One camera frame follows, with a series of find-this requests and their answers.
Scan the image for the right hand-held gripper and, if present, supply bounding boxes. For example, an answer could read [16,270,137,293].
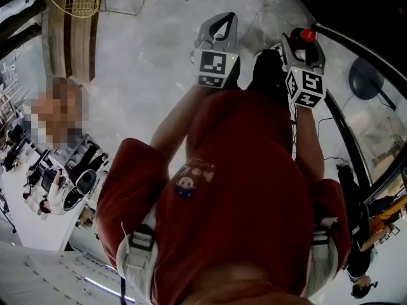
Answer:
[281,32,328,110]

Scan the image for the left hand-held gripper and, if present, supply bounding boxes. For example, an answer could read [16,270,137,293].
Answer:
[190,11,241,90]

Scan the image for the person's left forearm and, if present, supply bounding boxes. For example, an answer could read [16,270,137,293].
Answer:
[148,84,208,165]

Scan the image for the person's right forearm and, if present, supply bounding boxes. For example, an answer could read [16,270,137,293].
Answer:
[293,105,326,184]

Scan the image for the person's black trousers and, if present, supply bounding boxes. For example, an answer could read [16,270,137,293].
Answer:
[245,48,291,111]

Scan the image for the black round stand base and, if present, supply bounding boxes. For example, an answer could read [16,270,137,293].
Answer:
[348,56,398,112]

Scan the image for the person's red shirt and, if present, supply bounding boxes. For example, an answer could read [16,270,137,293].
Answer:
[95,89,352,305]

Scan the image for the striped wooden plank panel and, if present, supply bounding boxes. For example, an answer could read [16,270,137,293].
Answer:
[41,0,104,83]

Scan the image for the white and black robot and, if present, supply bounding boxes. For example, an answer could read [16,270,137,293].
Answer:
[62,168,98,213]

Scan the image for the white office desk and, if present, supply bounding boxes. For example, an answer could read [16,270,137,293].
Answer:
[0,144,106,253]

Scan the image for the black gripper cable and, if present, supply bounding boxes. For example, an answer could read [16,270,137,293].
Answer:
[289,105,302,159]

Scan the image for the person's right shoulder strap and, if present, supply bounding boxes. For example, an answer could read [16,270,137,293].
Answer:
[304,217,340,299]

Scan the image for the person's shoulder strap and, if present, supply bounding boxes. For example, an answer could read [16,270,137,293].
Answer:
[115,222,160,305]
[304,217,340,299]

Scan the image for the person's left shoulder strap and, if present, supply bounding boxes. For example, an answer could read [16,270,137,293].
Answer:
[115,222,160,305]

